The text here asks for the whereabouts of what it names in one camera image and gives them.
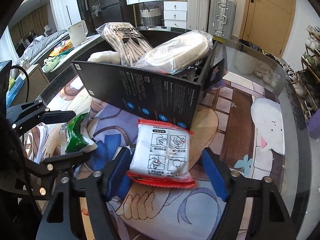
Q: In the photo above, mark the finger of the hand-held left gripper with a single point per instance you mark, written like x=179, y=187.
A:
x=58, y=117
x=66, y=159

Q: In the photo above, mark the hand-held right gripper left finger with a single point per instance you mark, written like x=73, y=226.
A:
x=120, y=173

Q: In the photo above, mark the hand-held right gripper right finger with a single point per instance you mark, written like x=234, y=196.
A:
x=215, y=177

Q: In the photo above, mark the green snack packet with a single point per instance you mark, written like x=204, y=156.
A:
x=75, y=135

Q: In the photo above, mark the red and white packet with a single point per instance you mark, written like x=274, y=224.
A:
x=160, y=152

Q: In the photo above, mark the black cardboard box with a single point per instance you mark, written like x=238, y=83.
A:
x=150, y=87

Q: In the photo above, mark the clear bag of striped laces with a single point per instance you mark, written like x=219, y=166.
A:
x=125, y=47

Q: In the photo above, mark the green cloth item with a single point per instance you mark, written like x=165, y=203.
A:
x=51, y=64

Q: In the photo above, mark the grey blanket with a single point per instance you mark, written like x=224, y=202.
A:
x=42, y=43

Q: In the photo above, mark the cartoon printed table mat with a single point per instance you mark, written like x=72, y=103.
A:
x=230, y=120

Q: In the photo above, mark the pile of colourful clothes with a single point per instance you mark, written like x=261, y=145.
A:
x=61, y=48

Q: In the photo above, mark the brown curtain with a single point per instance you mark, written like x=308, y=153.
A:
x=37, y=17

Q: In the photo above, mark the purple paper bag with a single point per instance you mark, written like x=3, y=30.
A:
x=315, y=127

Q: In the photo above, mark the white trash bin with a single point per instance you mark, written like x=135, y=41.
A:
x=246, y=62

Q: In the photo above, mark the pile of loose shoes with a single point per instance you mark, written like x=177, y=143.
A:
x=277, y=67

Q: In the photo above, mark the black and white striped rug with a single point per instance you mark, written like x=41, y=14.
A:
x=220, y=50

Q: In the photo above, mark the woven laundry basket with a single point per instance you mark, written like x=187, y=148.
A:
x=151, y=17

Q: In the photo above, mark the wooden shoe rack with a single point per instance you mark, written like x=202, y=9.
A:
x=311, y=63

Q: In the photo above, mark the white vanity desk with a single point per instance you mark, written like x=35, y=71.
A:
x=175, y=7

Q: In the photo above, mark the silver suitcase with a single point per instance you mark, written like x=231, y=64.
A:
x=222, y=15

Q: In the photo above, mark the rows of racked shoes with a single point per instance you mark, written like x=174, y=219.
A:
x=312, y=43

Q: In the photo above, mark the white suitcase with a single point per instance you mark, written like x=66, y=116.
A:
x=198, y=10

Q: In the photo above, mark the wooden door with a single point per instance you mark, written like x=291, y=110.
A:
x=270, y=17

